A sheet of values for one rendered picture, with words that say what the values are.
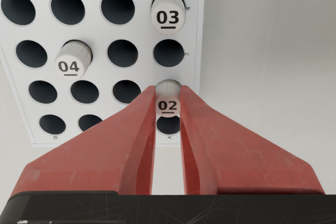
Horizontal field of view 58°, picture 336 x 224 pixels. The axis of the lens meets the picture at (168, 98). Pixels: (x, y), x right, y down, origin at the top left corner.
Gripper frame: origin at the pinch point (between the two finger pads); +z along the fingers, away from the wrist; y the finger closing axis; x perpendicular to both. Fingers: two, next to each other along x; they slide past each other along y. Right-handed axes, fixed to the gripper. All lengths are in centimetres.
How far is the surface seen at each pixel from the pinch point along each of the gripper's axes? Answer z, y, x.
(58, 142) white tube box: 1.4, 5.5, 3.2
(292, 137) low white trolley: 5.0, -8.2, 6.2
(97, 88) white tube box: 2.7, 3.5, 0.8
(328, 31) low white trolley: 5.1, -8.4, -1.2
